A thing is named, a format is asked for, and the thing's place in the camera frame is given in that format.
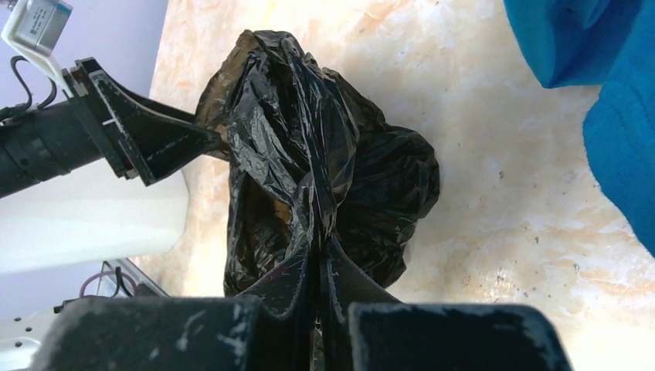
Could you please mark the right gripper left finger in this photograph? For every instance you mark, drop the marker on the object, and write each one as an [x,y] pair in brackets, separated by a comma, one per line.
[282,335]

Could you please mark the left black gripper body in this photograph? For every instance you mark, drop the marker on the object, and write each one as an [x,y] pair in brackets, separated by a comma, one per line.
[89,90]

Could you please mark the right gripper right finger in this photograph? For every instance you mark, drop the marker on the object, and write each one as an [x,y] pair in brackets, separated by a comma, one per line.
[345,289]

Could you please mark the black plastic trash bag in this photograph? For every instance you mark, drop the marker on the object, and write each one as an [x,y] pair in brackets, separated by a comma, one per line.
[310,157]

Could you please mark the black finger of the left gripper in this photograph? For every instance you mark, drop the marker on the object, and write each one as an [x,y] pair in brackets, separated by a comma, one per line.
[153,140]

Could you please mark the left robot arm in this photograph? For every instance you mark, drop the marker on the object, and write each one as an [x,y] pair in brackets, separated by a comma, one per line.
[44,142]

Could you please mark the blue t-shirt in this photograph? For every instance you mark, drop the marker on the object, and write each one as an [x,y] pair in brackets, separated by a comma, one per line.
[609,44]

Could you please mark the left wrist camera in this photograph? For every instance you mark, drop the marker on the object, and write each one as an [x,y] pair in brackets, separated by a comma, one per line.
[33,30]

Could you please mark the white translucent trash bin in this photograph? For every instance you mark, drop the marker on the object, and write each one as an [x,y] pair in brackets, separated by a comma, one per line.
[90,215]

